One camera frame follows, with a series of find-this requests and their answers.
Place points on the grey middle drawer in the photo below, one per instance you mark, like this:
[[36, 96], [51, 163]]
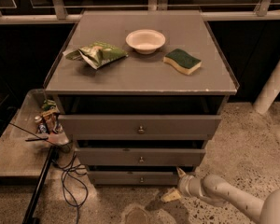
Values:
[[140, 152]]

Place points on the grey drawer cabinet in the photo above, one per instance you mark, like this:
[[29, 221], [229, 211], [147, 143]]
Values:
[[142, 84]]

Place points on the green yellow sponge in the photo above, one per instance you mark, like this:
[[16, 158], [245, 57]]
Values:
[[182, 61]]

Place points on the grey top drawer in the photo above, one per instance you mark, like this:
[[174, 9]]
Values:
[[140, 127]]

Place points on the clear plastic bin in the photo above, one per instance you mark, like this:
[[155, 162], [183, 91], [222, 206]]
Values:
[[24, 127]]

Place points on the green chip bag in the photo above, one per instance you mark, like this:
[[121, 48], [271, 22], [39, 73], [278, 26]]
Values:
[[96, 54]]

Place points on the green snack packet in bin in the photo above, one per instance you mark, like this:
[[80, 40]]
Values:
[[48, 104]]

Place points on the metal window railing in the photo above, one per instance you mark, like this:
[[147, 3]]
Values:
[[127, 6]]

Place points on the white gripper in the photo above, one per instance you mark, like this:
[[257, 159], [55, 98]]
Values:
[[186, 184]]

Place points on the brown snack packet in bin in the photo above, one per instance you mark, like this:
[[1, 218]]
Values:
[[51, 118]]

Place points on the grey bottom drawer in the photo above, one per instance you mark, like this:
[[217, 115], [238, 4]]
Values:
[[132, 175]]

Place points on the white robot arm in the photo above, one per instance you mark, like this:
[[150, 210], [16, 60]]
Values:
[[215, 190]]

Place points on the soda can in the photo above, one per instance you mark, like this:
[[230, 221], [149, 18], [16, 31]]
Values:
[[41, 126]]

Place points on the white paper bowl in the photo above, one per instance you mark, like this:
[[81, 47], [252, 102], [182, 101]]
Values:
[[145, 41]]

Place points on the black stand pole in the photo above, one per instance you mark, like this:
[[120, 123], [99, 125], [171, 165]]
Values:
[[29, 215]]

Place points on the grey drawer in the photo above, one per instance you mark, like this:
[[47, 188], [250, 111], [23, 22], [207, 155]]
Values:
[[140, 152], [140, 127], [132, 175]]

